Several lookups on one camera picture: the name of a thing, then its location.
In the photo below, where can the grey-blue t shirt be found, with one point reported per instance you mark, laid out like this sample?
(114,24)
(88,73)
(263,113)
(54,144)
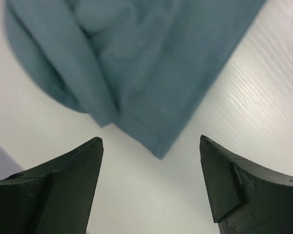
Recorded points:
(143,65)

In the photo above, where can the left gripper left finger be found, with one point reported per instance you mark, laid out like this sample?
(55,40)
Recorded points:
(54,197)

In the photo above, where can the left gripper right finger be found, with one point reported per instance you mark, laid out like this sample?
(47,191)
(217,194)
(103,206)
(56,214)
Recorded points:
(245,197)

